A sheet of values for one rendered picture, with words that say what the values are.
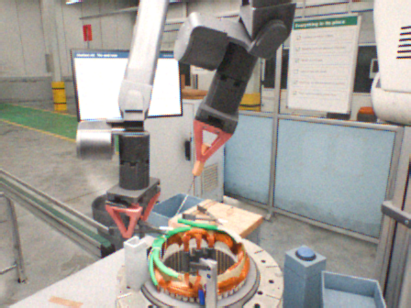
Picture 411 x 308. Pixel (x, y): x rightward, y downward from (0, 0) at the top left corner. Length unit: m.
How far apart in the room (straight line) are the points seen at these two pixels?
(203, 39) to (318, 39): 2.37
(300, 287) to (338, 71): 2.11
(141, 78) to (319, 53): 2.29
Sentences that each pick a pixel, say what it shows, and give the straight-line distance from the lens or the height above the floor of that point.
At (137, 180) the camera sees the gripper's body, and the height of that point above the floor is 1.28.
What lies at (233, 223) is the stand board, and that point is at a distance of 0.90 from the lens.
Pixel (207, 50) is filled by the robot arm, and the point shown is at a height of 1.50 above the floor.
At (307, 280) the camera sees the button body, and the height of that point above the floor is 0.99.
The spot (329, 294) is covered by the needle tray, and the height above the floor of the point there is 1.02.
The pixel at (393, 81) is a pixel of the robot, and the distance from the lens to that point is 0.76.
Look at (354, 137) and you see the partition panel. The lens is 2.78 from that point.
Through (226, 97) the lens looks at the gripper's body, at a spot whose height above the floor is 1.44.
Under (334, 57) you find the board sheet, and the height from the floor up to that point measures 1.56.
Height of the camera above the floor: 1.48
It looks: 15 degrees down
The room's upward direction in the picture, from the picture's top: straight up
